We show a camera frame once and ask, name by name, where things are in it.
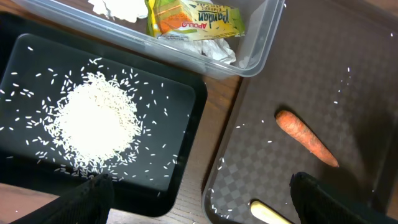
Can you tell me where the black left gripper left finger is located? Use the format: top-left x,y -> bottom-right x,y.
12,174 -> 114,224

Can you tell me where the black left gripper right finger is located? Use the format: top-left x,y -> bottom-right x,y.
289,172 -> 397,224

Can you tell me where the cream plastic spoon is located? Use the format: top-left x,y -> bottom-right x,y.
250,200 -> 292,224

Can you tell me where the pile of white rice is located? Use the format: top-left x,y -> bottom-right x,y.
44,72 -> 142,169

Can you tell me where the orange carrot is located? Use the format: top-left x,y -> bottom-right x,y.
275,110 -> 340,167

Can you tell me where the yellow green snack wrapper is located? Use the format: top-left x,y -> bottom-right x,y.
146,0 -> 245,42

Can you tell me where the black waste tray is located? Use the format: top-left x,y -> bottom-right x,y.
1,12 -> 207,217

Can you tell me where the clear plastic waste bin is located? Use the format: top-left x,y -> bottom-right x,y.
15,0 -> 286,79

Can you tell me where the dark brown serving tray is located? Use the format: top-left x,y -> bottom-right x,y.
202,0 -> 397,223

